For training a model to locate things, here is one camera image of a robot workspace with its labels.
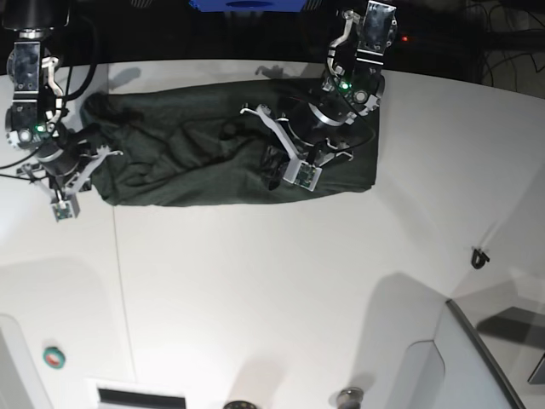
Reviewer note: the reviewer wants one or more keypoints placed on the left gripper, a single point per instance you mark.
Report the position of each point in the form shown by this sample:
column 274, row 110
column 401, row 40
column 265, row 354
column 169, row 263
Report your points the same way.
column 302, row 136

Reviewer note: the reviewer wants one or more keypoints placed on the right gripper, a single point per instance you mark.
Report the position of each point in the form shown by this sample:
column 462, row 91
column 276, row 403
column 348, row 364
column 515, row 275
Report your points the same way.
column 62, row 163

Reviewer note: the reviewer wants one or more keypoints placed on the dark green t-shirt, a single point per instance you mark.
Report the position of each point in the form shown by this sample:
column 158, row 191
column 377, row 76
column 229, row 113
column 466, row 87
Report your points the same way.
column 191, row 147

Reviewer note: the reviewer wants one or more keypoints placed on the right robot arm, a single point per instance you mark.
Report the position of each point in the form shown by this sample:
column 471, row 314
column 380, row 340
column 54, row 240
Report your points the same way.
column 39, row 103

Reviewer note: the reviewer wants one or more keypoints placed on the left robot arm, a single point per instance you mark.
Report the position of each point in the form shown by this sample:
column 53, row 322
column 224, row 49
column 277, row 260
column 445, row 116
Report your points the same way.
column 331, row 120

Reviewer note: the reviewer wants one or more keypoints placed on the black clip on table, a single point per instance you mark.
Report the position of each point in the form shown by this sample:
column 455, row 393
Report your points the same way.
column 479, row 257

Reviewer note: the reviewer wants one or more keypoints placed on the black round dial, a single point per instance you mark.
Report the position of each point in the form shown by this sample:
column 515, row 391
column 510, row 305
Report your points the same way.
column 239, row 404

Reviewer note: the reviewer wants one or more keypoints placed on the grey round knob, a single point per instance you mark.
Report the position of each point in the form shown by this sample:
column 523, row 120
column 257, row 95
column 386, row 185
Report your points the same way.
column 350, row 398

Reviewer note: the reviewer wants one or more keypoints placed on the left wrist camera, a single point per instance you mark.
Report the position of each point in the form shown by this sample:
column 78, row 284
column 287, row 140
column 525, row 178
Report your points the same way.
column 302, row 174

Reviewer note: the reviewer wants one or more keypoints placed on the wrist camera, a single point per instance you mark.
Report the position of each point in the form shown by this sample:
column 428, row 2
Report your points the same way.
column 302, row 174
column 64, row 209

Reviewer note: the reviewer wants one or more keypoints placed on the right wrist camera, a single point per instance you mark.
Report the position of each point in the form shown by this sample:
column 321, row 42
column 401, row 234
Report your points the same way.
column 64, row 209

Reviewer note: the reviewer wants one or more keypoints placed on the blue mount plate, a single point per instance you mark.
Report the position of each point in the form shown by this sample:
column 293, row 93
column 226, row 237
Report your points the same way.
column 209, row 6

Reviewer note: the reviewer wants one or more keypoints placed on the black cable bundle background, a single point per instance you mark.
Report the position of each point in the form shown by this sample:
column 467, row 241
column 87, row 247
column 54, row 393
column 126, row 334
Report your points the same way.
column 513, row 30

